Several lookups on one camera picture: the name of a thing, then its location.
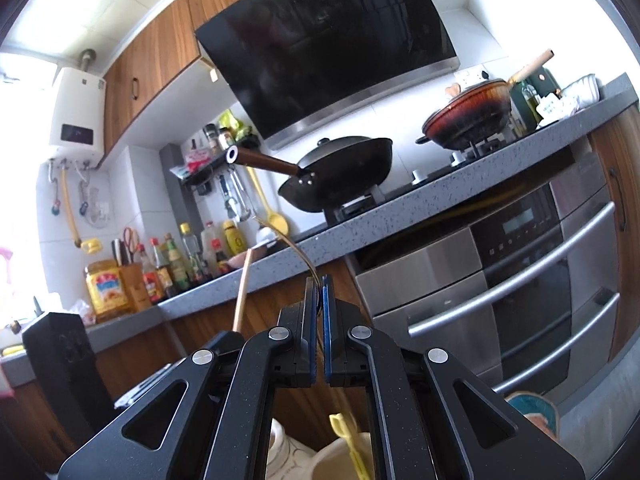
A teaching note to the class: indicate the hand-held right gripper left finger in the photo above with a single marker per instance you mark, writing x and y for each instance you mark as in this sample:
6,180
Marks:
311,340

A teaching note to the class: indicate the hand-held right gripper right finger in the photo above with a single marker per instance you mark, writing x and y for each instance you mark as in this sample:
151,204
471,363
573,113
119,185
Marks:
327,340

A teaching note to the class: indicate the wooden chopstick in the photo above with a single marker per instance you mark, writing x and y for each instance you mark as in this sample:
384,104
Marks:
242,292

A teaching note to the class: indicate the cream ceramic utensil holder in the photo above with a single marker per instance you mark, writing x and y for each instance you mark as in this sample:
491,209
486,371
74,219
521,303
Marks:
300,460

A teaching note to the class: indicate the yellow oil jug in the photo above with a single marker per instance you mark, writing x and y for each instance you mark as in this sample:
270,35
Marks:
106,290

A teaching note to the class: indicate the wooden knife block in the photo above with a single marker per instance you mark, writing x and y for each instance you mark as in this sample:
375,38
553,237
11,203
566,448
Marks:
132,285

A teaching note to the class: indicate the wooden base cabinet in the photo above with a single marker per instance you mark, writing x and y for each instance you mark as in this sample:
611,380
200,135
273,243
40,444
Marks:
200,330
620,185

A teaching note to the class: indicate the red label sauce bottle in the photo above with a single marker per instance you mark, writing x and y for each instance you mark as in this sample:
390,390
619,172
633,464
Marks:
150,280

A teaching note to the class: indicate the yellow hanging spatula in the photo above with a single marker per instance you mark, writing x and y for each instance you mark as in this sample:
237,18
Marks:
275,220

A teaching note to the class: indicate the yellow squeeze bottle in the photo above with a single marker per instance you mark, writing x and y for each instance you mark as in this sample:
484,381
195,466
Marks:
234,240

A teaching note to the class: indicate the grey kitchen countertop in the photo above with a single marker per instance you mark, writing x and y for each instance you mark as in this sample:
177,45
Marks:
380,217

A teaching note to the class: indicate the dark sauce bottle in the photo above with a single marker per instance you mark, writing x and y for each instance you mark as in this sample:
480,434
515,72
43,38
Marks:
161,270

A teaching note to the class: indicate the stainless steel oven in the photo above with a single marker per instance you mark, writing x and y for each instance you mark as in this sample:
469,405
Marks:
450,280

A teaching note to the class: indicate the white plastic jug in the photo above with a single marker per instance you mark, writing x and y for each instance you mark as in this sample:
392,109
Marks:
210,237

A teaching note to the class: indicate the clear bottle yellow cap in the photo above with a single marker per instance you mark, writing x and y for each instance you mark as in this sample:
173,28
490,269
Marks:
191,255

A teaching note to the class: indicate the green label sauce bottle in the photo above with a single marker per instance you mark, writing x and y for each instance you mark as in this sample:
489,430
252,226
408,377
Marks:
176,265

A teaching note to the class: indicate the black hanging peeler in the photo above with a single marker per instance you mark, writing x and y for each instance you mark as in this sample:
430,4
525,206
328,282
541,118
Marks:
229,202

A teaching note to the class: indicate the black wok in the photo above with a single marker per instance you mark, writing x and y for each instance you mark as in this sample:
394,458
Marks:
340,175

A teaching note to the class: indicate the black wok lid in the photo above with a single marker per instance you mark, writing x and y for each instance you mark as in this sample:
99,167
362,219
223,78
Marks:
332,147

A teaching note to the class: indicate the red seasoning packet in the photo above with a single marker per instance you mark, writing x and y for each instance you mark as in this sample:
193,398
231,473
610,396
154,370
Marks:
196,159

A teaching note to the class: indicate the small spice jar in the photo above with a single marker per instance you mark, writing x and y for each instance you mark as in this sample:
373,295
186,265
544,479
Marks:
226,139

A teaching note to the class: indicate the printed table cloth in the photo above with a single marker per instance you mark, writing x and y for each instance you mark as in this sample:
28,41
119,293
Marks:
535,410

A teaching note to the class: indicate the dark lid spice jar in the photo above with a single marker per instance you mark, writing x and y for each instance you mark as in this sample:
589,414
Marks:
212,140

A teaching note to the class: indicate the green snack packet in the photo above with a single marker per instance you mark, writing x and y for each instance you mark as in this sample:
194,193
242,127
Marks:
240,127

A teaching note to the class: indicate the white water heater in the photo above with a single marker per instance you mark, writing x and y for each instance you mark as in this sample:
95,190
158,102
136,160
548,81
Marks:
75,110

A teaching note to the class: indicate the wooden spatula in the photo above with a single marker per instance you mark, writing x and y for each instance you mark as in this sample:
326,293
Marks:
453,90

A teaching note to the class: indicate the black range hood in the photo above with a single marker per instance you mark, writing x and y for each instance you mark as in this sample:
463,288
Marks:
325,45

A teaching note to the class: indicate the green oil bottle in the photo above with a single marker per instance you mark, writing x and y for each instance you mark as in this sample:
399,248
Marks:
530,105

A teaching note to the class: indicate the dark green appliance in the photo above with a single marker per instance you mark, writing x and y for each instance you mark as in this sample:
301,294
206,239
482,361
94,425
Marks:
542,85

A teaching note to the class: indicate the white dish cloth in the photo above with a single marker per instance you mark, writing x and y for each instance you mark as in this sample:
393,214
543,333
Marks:
580,92

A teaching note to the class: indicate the black wall shelf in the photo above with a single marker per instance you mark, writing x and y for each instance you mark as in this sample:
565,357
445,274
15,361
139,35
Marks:
200,175

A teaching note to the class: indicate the white wall socket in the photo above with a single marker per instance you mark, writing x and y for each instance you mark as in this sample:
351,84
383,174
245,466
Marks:
472,76

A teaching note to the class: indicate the wooden wall cabinet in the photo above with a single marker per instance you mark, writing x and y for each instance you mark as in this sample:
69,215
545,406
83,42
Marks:
160,55

